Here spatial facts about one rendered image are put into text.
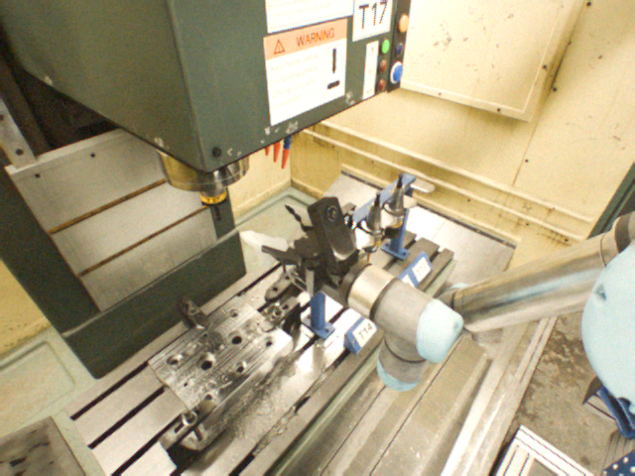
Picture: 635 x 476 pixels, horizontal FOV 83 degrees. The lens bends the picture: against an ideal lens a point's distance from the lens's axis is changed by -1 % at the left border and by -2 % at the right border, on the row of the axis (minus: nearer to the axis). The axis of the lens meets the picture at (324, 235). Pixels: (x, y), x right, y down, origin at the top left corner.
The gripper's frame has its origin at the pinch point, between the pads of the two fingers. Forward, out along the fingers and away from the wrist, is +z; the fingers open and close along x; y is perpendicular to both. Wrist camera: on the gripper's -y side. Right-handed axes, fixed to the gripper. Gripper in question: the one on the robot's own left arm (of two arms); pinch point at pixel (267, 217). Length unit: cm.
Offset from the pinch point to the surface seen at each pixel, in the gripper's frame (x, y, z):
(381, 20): 23.0, -27.8, -3.9
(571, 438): 96, 141, -93
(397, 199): 44.4, 18.8, -2.9
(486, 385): 49, 77, -47
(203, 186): -4.8, -4.0, 10.1
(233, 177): 0.3, -4.4, 8.3
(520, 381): 48, 63, -53
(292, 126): 2.6, -17.1, -4.0
